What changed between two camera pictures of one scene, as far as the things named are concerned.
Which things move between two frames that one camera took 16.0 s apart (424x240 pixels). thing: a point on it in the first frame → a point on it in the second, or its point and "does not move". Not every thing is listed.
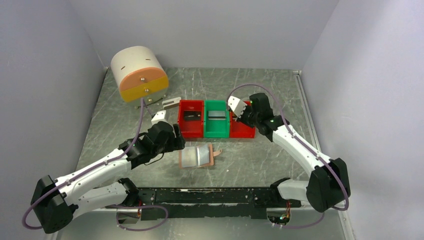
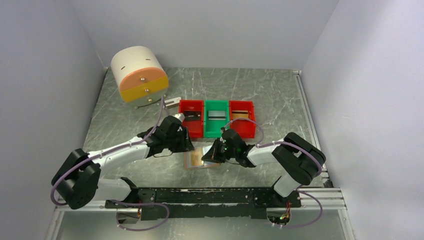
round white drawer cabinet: x=139 y=75 does not move
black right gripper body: x=248 y=117 → x=228 y=153
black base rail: x=231 y=203 does not move
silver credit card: x=216 y=115 does not move
